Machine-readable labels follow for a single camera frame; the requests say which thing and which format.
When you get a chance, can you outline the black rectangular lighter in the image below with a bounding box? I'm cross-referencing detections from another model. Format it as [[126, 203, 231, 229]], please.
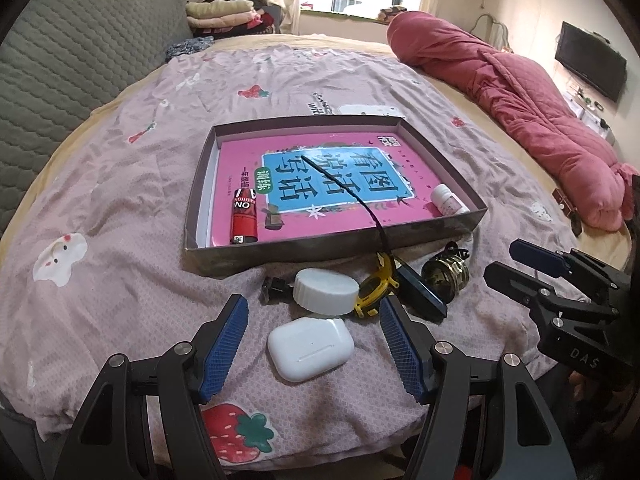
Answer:
[[394, 257, 448, 324]]

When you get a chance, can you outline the brass camouflage knob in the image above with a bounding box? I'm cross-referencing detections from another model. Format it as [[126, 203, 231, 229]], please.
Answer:
[[421, 242, 470, 304]]

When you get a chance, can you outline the yellow black watch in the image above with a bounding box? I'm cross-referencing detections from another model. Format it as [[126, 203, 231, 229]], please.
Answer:
[[299, 154, 402, 320]]

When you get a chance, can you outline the white round jar lid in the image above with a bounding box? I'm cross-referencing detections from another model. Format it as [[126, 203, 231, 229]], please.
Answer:
[[293, 268, 359, 318]]

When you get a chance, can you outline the white earbuds case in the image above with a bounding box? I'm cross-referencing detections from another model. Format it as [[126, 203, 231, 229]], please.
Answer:
[[267, 316, 355, 384]]

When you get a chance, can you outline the small black clip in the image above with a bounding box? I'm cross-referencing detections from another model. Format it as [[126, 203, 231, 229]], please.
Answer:
[[259, 276, 293, 304]]

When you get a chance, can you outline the brown leather wallet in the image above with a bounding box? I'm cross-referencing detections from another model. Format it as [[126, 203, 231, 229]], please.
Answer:
[[552, 188, 582, 237]]

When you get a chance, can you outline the small white pill bottle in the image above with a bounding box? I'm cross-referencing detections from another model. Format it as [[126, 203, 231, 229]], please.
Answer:
[[431, 183, 470, 216]]

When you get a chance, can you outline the red quilted duvet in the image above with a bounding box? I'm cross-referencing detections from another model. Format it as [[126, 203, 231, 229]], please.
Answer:
[[387, 11, 638, 232]]

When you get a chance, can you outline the pink patterned bedsheet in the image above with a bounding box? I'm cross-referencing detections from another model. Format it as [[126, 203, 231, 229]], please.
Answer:
[[1, 46, 575, 470]]

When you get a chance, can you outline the pink Chinese workbook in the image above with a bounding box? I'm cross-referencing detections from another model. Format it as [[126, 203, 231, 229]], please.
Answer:
[[209, 130, 446, 247]]

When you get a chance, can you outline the red lighter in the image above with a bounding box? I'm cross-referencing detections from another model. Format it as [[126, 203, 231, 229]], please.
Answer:
[[230, 188, 258, 245]]

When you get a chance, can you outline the dark cardboard box tray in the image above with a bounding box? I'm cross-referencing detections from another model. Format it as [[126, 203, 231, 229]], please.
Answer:
[[183, 115, 486, 278]]

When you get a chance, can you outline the folded blankets stack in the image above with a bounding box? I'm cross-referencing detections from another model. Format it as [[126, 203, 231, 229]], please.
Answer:
[[186, 0, 276, 39]]

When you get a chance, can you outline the grey quilted headboard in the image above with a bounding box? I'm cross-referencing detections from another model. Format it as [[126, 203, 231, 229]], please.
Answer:
[[1, 0, 191, 226]]

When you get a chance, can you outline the black wall television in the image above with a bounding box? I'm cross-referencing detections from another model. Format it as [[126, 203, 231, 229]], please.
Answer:
[[554, 22, 627, 103]]

